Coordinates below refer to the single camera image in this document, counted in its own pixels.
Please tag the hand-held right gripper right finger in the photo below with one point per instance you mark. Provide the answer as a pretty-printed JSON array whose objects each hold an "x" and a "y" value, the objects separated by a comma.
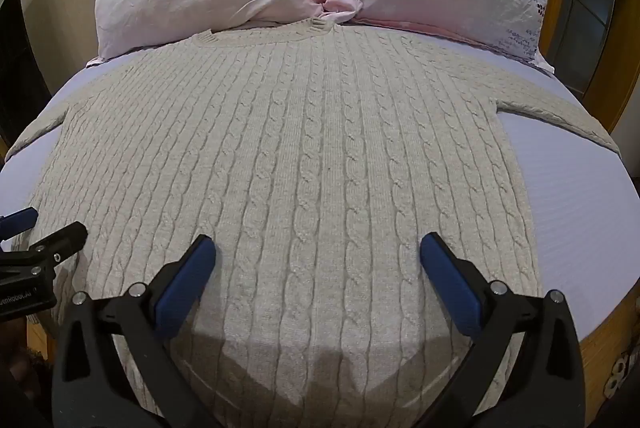
[{"x": 450, "y": 280}]

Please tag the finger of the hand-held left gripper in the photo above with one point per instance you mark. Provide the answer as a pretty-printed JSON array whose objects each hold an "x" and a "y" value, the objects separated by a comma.
[
  {"x": 52, "y": 245},
  {"x": 17, "y": 220}
]

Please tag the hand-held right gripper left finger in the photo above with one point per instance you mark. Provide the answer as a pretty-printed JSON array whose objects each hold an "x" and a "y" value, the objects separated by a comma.
[{"x": 186, "y": 279}]

